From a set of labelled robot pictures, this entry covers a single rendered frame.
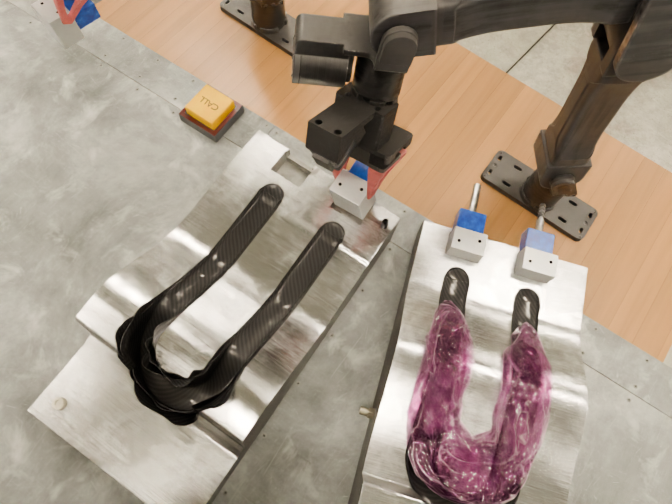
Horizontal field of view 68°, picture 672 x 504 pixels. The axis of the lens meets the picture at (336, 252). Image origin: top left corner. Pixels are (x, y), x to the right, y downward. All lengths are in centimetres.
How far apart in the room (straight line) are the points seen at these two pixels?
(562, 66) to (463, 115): 137
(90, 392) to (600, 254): 81
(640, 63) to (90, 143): 81
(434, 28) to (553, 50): 185
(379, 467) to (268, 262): 31
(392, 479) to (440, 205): 44
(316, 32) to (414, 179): 40
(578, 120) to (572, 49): 169
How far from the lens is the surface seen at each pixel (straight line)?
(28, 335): 87
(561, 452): 75
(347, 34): 56
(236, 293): 70
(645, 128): 231
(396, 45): 51
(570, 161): 79
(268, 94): 96
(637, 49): 59
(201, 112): 91
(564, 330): 81
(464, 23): 53
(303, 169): 79
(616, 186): 102
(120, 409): 74
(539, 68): 227
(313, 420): 76
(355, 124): 55
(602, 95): 68
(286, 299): 70
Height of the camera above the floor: 156
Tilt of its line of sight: 69 degrees down
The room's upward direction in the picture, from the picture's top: 9 degrees clockwise
